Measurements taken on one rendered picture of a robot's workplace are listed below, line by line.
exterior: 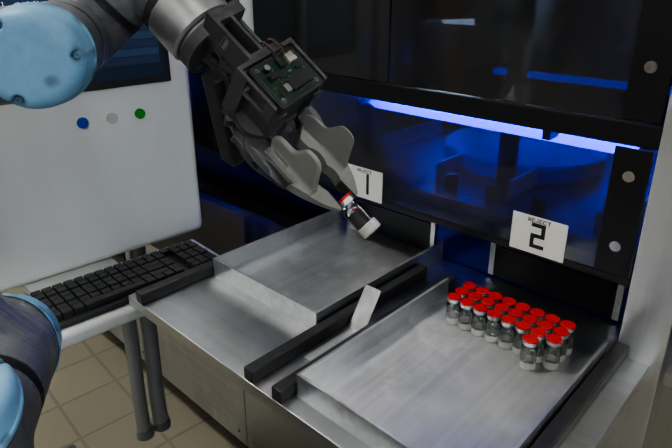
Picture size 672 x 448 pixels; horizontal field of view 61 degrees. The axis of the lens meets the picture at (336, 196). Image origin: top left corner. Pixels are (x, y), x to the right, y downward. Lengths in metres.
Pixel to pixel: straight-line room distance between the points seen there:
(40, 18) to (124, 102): 0.82
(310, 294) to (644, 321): 0.50
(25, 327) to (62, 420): 1.48
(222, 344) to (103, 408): 1.38
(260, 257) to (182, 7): 0.63
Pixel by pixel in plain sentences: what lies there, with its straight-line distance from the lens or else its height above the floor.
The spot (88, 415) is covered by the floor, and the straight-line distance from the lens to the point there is 2.23.
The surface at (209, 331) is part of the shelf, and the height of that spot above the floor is 0.88.
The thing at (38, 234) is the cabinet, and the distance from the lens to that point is 1.28.
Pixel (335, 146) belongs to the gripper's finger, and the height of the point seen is 1.23.
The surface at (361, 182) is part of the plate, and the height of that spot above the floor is 1.02.
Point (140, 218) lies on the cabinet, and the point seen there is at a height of 0.88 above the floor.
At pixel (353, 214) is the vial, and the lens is 0.56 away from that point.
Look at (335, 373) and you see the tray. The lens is 0.81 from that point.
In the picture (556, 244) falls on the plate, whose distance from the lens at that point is 0.90.
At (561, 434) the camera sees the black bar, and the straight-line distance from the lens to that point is 0.75.
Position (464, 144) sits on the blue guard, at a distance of 0.93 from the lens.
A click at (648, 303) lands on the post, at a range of 0.89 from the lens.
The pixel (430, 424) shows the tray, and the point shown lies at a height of 0.88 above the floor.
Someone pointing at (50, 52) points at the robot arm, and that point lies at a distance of 0.47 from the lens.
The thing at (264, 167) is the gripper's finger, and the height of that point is 1.21.
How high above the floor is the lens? 1.38
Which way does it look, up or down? 21 degrees down
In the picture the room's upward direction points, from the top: straight up
